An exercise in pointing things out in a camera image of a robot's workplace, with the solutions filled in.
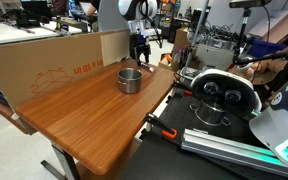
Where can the black and white marker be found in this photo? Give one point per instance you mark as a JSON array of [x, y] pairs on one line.
[[145, 66]]

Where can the brown cardboard sheet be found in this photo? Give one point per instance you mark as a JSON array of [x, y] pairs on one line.
[[31, 69]]

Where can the wooden table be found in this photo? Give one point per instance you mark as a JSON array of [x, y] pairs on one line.
[[92, 122]]

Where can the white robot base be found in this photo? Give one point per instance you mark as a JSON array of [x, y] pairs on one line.
[[271, 126]]

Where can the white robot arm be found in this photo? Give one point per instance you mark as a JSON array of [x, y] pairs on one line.
[[136, 12]]

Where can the large steel pot with handles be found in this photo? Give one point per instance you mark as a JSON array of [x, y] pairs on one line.
[[212, 115]]

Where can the white VR headset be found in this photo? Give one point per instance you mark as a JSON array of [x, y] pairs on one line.
[[231, 92]]

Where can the black orange clamp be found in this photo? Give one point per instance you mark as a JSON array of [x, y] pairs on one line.
[[167, 131]]

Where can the small steel pot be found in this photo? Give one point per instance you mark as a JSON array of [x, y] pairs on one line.
[[129, 80]]

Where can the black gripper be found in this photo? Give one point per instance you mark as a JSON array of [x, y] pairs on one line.
[[138, 45]]

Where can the aluminium rail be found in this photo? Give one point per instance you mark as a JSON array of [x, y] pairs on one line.
[[232, 151]]

